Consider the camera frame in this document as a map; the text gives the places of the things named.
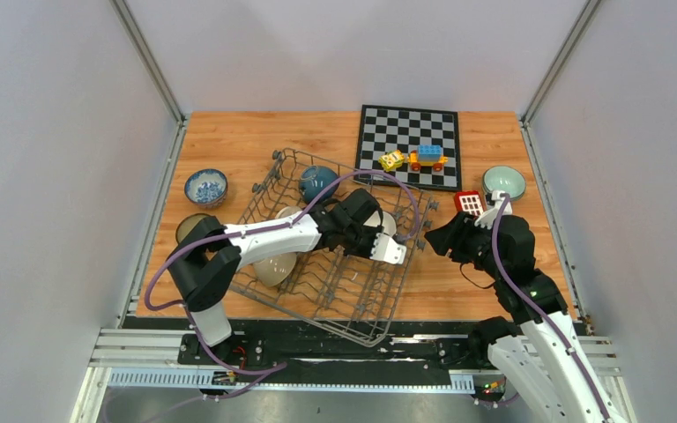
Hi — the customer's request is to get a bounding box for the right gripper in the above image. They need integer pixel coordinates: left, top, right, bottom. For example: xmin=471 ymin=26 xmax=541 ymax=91
xmin=424 ymin=210 xmax=505 ymax=279

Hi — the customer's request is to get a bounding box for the teal white bowl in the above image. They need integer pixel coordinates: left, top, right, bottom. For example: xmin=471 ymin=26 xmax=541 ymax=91
xmin=363 ymin=211 xmax=397 ymax=237

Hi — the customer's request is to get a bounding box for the beige bowl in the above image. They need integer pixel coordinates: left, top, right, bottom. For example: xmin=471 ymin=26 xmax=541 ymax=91
xmin=253 ymin=252 xmax=297 ymax=287
xmin=276 ymin=206 xmax=302 ymax=222

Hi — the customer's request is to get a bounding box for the grey wire dish rack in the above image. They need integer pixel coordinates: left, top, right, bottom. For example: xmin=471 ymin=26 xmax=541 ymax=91
xmin=227 ymin=147 xmax=440 ymax=348

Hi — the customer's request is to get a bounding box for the light teal checked bowl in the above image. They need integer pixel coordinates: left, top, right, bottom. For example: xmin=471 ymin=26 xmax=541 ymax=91
xmin=482 ymin=166 xmax=526 ymax=201

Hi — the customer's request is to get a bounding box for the white blue floral bowl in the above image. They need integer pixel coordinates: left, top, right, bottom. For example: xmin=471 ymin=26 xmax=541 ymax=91
xmin=183 ymin=168 xmax=228 ymax=204

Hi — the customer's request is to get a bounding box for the dark patterned bowl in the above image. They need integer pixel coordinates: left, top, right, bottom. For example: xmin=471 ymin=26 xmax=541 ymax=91
xmin=175 ymin=213 xmax=213 ymax=245

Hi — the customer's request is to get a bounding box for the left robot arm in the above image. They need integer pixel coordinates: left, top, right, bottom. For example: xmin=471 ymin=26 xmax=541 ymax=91
xmin=167 ymin=189 xmax=383 ymax=364

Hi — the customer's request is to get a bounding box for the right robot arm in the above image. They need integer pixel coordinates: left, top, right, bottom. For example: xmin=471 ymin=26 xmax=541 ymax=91
xmin=425 ymin=212 xmax=625 ymax=422

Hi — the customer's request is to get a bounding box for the red toy brick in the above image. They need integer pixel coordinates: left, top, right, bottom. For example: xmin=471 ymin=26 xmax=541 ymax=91
xmin=454 ymin=190 xmax=485 ymax=217

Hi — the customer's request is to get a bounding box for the dark blue bowl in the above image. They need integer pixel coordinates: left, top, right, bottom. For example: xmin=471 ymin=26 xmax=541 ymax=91
xmin=298 ymin=166 xmax=339 ymax=204

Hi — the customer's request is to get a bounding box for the yellow toy block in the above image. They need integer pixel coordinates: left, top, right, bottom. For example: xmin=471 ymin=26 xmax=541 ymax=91
xmin=377 ymin=150 xmax=406 ymax=172

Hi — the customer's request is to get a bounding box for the blue orange toy car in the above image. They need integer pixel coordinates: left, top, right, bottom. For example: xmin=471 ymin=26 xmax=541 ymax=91
xmin=408 ymin=145 xmax=448 ymax=172

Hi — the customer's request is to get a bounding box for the black white chessboard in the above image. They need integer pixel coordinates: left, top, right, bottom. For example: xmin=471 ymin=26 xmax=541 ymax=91
xmin=354 ymin=105 xmax=463 ymax=192

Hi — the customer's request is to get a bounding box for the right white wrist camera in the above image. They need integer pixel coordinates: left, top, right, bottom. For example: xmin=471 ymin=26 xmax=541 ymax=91
xmin=474 ymin=190 xmax=512 ymax=230

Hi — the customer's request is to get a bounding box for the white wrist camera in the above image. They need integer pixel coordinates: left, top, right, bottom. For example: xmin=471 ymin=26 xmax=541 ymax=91
xmin=369 ymin=233 xmax=407 ymax=265
xmin=474 ymin=190 xmax=512 ymax=230

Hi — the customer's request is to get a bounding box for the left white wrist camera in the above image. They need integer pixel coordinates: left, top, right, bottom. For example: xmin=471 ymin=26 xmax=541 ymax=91
xmin=369 ymin=233 xmax=407 ymax=265

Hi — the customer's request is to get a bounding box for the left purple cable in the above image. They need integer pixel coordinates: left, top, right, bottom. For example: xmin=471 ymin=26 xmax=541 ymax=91
xmin=143 ymin=169 xmax=422 ymax=314

